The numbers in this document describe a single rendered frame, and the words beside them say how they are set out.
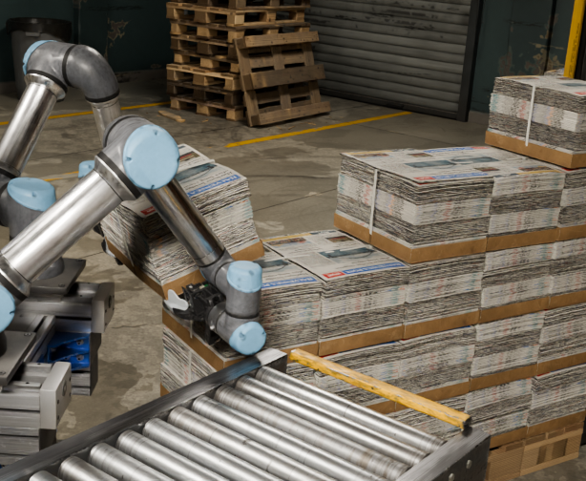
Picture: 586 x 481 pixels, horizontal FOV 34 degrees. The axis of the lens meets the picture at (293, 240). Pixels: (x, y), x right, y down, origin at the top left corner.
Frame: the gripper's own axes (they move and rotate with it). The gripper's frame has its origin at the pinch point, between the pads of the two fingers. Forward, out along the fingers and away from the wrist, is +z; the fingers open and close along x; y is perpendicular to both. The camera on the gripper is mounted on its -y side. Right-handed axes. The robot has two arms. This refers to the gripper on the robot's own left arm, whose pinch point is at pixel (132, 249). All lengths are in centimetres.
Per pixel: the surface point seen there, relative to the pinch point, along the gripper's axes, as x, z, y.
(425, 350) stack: 61, 42, -50
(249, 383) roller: -8, 80, 1
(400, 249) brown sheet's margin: 63, 37, -18
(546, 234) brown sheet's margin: 112, 42, -35
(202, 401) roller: -20, 83, 5
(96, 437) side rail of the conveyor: -42, 88, 13
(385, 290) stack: 53, 41, -25
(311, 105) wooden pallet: 364, -530, -208
